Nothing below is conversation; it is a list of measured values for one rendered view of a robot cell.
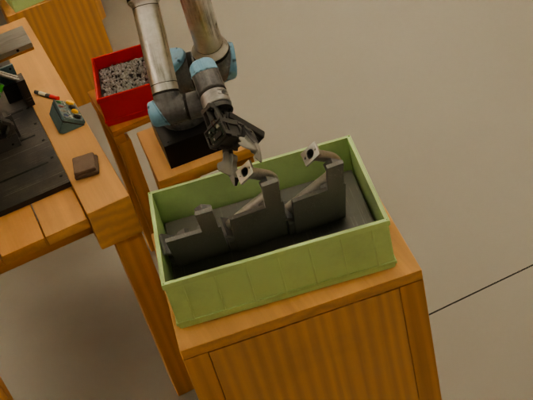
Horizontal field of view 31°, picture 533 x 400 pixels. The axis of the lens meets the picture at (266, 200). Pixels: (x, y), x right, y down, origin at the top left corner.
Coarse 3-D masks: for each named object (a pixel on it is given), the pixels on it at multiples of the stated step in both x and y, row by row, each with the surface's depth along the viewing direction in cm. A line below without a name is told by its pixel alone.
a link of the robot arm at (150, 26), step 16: (128, 0) 266; (144, 0) 265; (144, 16) 265; (160, 16) 267; (144, 32) 265; (160, 32) 266; (144, 48) 266; (160, 48) 265; (160, 64) 264; (160, 80) 264; (176, 80) 268; (160, 96) 264; (176, 96) 265; (160, 112) 264; (176, 112) 264
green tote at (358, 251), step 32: (288, 160) 284; (352, 160) 286; (160, 192) 283; (192, 192) 285; (224, 192) 287; (256, 192) 289; (160, 224) 282; (384, 224) 252; (160, 256) 260; (256, 256) 252; (288, 256) 253; (320, 256) 255; (352, 256) 257; (384, 256) 259; (192, 288) 254; (224, 288) 256; (256, 288) 258; (288, 288) 260; (192, 320) 260
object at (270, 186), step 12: (264, 180) 247; (276, 180) 245; (264, 192) 248; (276, 192) 250; (264, 204) 254; (276, 204) 255; (240, 216) 255; (252, 216) 257; (264, 216) 259; (276, 216) 261; (240, 228) 260; (252, 228) 263; (264, 228) 265; (276, 228) 268; (228, 240) 269; (240, 240) 267; (252, 240) 269; (264, 240) 272
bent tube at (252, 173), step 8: (248, 160) 244; (240, 168) 246; (248, 168) 244; (256, 168) 247; (240, 176) 247; (248, 176) 244; (256, 176) 246; (264, 176) 248; (272, 176) 250; (256, 200) 260; (248, 208) 261
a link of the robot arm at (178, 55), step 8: (176, 48) 302; (176, 56) 298; (184, 56) 298; (176, 64) 296; (184, 64) 298; (176, 72) 297; (184, 72) 298; (184, 80) 299; (192, 80) 299; (184, 88) 301; (192, 88) 303
